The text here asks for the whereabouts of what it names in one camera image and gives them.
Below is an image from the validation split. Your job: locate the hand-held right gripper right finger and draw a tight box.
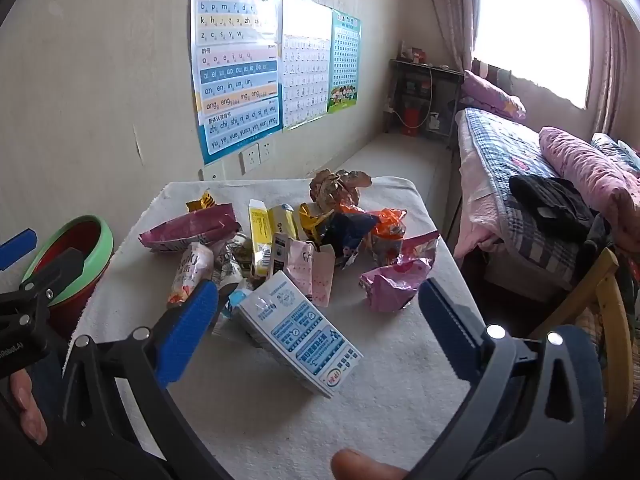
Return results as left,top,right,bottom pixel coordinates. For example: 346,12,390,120
405,277,608,480

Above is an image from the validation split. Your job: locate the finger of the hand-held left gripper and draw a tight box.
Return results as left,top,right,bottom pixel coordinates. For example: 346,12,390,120
0,229,38,271
20,248,86,311

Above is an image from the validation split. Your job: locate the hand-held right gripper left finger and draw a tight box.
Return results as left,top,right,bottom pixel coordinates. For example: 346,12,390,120
60,280,236,480

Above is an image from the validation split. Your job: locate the green-rimmed red basin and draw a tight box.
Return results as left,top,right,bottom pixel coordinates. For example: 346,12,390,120
21,215,116,333

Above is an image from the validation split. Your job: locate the white blue milk carton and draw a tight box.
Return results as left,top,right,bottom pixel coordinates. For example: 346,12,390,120
232,270,364,399

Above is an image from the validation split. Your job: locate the gold candy wrapper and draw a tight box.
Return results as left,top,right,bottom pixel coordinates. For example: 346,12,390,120
186,189,221,213

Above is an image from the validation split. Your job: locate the person's left hand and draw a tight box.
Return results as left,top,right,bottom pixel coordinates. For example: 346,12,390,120
0,365,48,446

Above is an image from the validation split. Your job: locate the person's right hand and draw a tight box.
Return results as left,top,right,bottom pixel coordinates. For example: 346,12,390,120
331,449,408,480

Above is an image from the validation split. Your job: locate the white blue plastic wrapper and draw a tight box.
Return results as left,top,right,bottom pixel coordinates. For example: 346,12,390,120
215,280,256,333

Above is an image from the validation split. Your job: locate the pink white snack wrapper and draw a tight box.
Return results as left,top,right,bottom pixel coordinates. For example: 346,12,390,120
167,241,216,308

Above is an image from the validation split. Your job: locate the pink snack bag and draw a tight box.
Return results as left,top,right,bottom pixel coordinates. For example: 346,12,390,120
359,230,441,313

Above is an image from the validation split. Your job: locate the crumpled printed plastic wrapper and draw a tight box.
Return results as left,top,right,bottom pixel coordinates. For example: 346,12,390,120
212,232,253,291

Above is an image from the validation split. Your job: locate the maroon snack bag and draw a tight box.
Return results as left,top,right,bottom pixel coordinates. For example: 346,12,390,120
138,203,238,253

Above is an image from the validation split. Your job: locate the orange snack bag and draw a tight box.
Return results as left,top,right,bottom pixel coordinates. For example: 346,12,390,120
340,203,408,266

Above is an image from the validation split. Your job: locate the white black small carton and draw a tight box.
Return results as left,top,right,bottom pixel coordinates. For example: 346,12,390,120
267,232,291,281

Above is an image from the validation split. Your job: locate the bed with pink sheet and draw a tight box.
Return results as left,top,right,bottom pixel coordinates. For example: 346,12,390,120
452,107,640,306

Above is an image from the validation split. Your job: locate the white table cloth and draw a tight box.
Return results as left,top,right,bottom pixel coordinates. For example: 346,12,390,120
65,176,496,480

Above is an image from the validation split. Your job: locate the pink small carton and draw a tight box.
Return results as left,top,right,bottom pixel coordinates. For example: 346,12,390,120
287,240,336,308

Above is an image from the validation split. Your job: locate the dark blue snack bag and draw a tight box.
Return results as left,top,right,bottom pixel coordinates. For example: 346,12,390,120
320,212,378,261

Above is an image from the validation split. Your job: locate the wooden chair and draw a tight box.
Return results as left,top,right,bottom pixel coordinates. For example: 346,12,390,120
527,247,633,431

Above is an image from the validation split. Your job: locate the black clothing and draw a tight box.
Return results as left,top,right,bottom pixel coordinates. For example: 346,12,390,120
509,175,596,241

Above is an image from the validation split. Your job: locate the yellow foil wrapper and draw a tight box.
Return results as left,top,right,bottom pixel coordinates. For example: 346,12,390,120
298,202,333,241

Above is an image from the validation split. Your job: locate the blue plaid quilt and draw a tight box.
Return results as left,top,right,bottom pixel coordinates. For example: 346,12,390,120
465,107,601,291

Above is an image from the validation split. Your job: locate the brown crumpled paper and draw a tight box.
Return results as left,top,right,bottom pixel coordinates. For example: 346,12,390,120
309,169,373,208

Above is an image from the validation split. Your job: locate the pink floral blanket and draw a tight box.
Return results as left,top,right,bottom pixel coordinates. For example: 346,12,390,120
539,126,640,251

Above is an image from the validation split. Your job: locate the red container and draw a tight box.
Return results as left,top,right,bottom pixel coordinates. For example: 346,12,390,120
402,102,421,136

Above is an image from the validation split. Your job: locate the purple pillow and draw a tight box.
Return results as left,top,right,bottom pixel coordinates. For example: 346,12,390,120
460,70,527,121

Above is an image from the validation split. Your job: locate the dark metal shelf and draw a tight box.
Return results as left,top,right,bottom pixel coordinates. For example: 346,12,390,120
387,58,466,148

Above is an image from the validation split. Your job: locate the grey plaid pillow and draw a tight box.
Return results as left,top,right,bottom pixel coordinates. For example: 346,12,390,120
592,132,640,171

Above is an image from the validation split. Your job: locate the blue letter chart poster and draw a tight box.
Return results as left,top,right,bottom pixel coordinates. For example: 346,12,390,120
190,0,283,166

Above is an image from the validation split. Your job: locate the white character chart poster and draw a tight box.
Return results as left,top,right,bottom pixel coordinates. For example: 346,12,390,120
281,0,333,132

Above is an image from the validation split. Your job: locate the green number chart poster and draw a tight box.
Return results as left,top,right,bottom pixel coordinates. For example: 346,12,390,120
327,10,361,114

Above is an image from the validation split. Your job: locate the pink patterned curtain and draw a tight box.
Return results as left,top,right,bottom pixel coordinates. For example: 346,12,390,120
422,0,483,73
587,2,633,136

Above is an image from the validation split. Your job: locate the bright window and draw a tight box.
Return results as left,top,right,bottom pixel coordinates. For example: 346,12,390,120
475,0,593,111

